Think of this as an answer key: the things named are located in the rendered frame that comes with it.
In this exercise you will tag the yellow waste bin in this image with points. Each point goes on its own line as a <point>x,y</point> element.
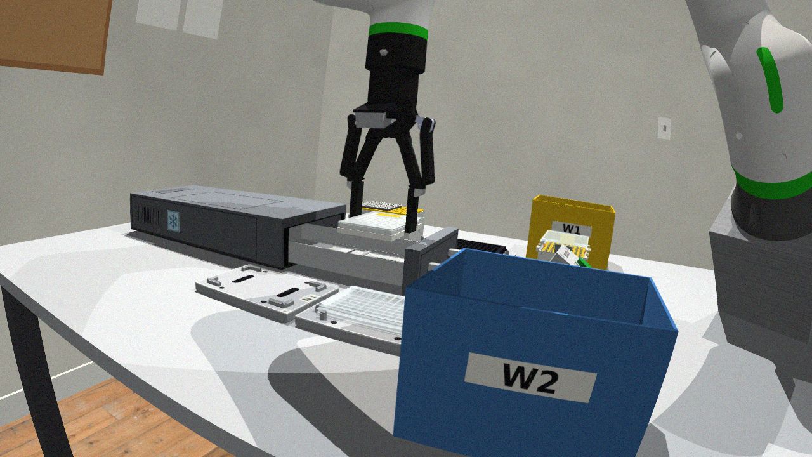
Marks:
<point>594,220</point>

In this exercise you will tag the blue bin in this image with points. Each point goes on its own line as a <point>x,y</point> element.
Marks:
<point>517,357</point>

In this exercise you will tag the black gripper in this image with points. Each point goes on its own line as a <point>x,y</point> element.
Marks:
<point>400,86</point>

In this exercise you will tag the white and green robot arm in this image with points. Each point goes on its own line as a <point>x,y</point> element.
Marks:
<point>762,76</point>

